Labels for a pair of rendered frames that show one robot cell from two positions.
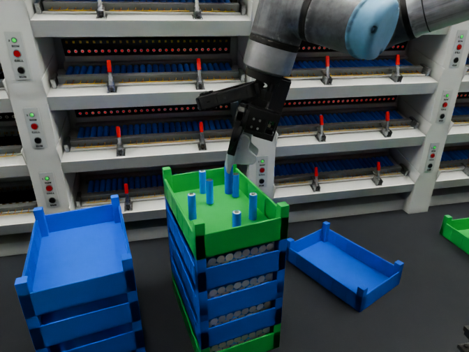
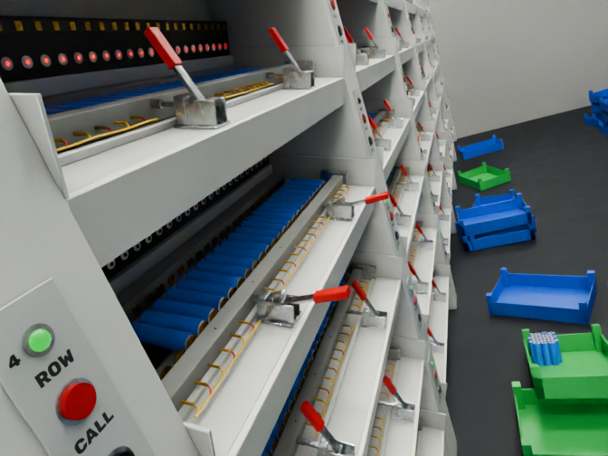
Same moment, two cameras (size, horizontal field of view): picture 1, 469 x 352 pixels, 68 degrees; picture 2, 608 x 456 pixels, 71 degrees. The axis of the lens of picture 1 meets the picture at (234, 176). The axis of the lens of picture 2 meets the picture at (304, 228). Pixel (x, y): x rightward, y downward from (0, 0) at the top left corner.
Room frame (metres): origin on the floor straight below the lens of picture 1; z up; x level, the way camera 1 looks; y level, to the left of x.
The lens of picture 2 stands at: (0.93, -0.04, 0.96)
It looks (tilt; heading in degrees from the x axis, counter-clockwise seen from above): 18 degrees down; 307
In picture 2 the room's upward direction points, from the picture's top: 19 degrees counter-clockwise
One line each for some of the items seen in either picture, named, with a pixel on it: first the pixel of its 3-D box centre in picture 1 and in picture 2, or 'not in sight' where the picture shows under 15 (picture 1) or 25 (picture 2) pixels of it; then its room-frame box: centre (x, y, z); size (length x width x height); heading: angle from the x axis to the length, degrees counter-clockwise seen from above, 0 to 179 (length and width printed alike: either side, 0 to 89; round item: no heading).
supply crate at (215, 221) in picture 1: (218, 199); not in sight; (0.72, 0.04, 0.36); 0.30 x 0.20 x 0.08; 22
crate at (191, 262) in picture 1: (219, 228); not in sight; (0.72, 0.04, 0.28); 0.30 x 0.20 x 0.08; 22
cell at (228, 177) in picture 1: (228, 179); not in sight; (0.67, 0.01, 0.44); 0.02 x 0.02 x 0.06
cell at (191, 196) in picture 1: (192, 206); not in sight; (0.69, 0.10, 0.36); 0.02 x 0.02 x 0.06
